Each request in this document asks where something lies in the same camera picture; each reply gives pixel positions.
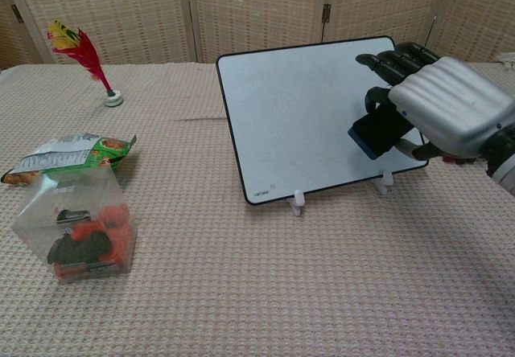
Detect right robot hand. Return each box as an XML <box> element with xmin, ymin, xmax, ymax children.
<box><xmin>355</xmin><ymin>41</ymin><xmax>515</xmax><ymax>164</ymax></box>

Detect bunch of dark red grapes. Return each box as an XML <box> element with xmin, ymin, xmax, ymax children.
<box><xmin>441</xmin><ymin>154</ymin><xmax>478</xmax><ymax>166</ymax></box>

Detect folding woven screen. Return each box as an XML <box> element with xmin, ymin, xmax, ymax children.
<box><xmin>0</xmin><ymin>0</ymin><xmax>515</xmax><ymax>71</ymax></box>

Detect beige woven tablecloth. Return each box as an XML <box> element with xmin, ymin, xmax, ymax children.
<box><xmin>0</xmin><ymin>53</ymin><xmax>515</xmax><ymax>357</ymax></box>

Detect feather shuttlecock with white base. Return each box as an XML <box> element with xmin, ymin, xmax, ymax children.
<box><xmin>46</xmin><ymin>18</ymin><xmax>125</xmax><ymax>108</ymax></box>

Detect green snack bag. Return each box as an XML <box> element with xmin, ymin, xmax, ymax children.
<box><xmin>0</xmin><ymin>131</ymin><xmax>138</xmax><ymax>187</ymax></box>

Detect small clear packet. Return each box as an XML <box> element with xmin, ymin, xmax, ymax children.
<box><xmin>11</xmin><ymin>163</ymin><xmax>136</xmax><ymax>285</ymax></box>

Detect small whiteboard with black frame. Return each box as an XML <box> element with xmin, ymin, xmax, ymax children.
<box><xmin>215</xmin><ymin>35</ymin><xmax>430</xmax><ymax>207</ymax></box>

